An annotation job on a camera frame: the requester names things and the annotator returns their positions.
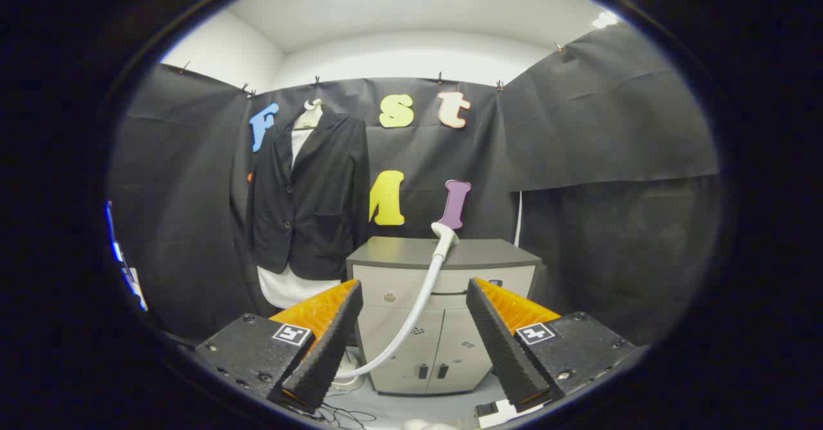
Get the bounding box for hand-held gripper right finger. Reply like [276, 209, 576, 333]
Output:
[466, 278, 647, 413]

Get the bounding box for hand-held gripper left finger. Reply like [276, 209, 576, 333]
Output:
[193, 280, 365, 415]

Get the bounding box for white shirt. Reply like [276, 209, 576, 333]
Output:
[257, 128, 341, 310]

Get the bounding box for white garment steamer head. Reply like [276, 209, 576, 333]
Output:
[430, 222, 461, 260]

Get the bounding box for black jacket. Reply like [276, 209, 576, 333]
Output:
[246, 110, 372, 281]

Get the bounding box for white garment steamer base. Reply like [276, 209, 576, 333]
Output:
[325, 350, 367, 392]

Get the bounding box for grey cabinet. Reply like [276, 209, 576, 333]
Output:
[346, 236, 543, 396]

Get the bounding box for row of black clips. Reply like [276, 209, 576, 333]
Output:
[180, 41, 566, 96]

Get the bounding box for thin floor cables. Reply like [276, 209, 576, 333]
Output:
[283, 401, 380, 429]

